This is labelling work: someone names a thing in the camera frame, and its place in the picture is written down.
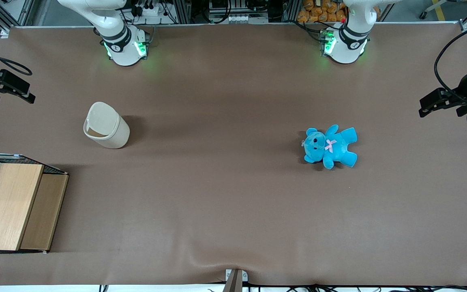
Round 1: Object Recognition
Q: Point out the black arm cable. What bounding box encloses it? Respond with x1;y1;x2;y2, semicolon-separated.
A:
0;34;34;77
434;22;467;103

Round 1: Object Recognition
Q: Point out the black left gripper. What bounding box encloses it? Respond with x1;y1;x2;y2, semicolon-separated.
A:
419;66;467;118

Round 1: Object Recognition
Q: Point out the white power strip with plugs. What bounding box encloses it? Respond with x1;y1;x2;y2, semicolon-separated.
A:
132;2;162;17

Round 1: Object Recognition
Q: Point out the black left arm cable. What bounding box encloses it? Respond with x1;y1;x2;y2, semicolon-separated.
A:
434;22;467;103

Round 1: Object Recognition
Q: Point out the cream trash can with lid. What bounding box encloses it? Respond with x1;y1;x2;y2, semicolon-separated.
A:
83;101;131;149

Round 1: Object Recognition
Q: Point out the long white power strip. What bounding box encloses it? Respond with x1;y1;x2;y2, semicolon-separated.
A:
210;13;269;24

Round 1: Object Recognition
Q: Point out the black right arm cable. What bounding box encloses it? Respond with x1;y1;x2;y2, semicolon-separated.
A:
0;34;34;77

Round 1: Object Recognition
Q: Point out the blue teddy bear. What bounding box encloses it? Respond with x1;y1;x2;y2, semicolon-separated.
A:
302;125;358;170

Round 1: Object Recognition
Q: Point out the wooden shelf with wire grid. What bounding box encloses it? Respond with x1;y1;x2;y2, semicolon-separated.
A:
0;153;70;255

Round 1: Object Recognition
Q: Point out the pile of orange toys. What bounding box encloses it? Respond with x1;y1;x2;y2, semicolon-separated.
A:
296;0;382;24

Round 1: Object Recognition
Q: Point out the metal table edge bracket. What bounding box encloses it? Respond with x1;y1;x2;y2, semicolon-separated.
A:
222;268;249;292

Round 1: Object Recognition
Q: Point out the brown table cloth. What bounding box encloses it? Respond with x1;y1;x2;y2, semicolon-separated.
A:
0;22;467;287

